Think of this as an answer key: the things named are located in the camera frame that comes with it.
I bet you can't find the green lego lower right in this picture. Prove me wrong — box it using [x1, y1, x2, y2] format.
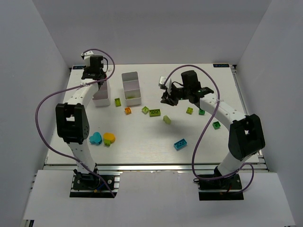
[212, 121, 221, 130]

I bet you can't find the blue heart lego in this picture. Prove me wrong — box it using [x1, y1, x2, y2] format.
[89, 132, 102, 145]

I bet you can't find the orange small lego brick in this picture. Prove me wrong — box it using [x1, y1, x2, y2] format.
[125, 107, 132, 115]

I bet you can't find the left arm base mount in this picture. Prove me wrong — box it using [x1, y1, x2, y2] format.
[69, 169, 114, 199]

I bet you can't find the blue 2x3 lego brick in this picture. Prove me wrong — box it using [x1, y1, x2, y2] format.
[173, 139, 187, 150]

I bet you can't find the lime lego brick right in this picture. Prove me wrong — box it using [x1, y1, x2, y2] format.
[186, 107, 193, 115]

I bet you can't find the yellow heart lego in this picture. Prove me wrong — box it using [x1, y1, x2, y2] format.
[103, 132, 116, 147]

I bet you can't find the pale green lego piece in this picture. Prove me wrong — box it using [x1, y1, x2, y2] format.
[163, 115, 171, 124]

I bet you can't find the left white divided container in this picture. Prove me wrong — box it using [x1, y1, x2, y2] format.
[92, 80, 111, 107]

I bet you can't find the lime 2x3 lego brick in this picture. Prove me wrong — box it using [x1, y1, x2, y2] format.
[149, 109, 161, 117]

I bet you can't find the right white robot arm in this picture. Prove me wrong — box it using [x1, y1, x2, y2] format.
[159, 70, 265, 181]

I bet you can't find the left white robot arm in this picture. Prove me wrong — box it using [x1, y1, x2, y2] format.
[55, 51, 106, 174]

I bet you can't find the white divided container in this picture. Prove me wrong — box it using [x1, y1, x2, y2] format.
[92, 80, 111, 107]
[122, 71, 142, 106]

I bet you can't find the right white divided container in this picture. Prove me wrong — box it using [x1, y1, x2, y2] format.
[122, 71, 142, 106]

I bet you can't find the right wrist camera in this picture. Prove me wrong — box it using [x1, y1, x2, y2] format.
[159, 76, 172, 93]

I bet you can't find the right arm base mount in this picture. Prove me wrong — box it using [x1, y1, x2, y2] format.
[193, 174, 244, 201]

